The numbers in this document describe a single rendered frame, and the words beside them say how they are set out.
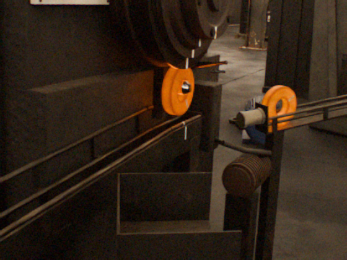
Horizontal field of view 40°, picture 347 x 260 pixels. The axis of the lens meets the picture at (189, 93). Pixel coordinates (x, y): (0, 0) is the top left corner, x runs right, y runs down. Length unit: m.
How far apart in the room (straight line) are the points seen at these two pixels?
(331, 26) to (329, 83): 0.47
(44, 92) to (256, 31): 9.34
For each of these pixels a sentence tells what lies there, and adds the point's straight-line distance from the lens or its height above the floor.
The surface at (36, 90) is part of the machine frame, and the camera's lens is 1.11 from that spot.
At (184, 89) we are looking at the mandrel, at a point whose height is 0.82.
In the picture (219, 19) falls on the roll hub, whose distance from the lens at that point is 1.41.
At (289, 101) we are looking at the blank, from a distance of 1.82.
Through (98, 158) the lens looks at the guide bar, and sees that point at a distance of 1.23.
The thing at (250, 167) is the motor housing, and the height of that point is 0.52.
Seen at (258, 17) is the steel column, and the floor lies 0.67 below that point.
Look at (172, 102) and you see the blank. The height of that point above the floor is 0.79.
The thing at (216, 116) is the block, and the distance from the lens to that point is 1.66.
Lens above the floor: 1.10
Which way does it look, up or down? 12 degrees down
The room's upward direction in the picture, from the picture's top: 3 degrees clockwise
